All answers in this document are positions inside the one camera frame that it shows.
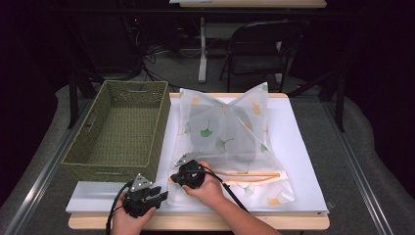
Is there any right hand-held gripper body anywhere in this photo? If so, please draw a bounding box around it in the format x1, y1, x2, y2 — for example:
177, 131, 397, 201
174, 151, 207, 190

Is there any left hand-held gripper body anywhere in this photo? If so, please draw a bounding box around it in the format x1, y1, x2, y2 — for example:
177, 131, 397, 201
122, 173, 161, 219

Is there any green woven basket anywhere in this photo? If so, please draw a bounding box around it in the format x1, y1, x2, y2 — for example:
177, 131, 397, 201
61, 79, 172, 184

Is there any white leaf-print mesh laundry bag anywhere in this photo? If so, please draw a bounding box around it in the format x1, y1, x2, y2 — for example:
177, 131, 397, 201
167, 81, 297, 210

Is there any person's right hand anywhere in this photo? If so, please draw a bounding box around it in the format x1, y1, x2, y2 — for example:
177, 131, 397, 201
182, 161, 226, 210

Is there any person's left hand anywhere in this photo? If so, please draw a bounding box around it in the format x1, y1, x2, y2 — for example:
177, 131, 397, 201
111, 190, 157, 235

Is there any white board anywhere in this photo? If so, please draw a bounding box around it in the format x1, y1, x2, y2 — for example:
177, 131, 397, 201
65, 97, 330, 214

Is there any black stand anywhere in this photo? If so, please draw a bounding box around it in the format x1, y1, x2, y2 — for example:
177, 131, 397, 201
67, 65, 106, 130
287, 70, 346, 133

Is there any white-legged desk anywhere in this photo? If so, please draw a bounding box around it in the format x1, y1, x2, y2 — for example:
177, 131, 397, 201
169, 0, 328, 84

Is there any black folding chair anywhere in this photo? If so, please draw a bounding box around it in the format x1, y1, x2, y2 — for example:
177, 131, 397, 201
218, 20, 302, 94

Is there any left hand-held gripper cable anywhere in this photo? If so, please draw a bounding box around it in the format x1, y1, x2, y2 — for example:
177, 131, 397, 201
105, 180, 135, 235

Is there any hand-held gripper cable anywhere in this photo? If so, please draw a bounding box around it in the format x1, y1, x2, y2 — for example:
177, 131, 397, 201
199, 164, 250, 213
105, 180, 135, 235

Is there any right hand-held gripper cable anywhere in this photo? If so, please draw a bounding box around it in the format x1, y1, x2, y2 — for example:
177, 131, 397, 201
199, 164, 250, 213

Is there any metal floor rail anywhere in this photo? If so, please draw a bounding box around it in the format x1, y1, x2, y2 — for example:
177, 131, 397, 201
3, 97, 94, 235
321, 97, 395, 235

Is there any bundle of floor cables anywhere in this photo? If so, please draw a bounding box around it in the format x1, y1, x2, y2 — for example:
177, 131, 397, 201
123, 16, 209, 94

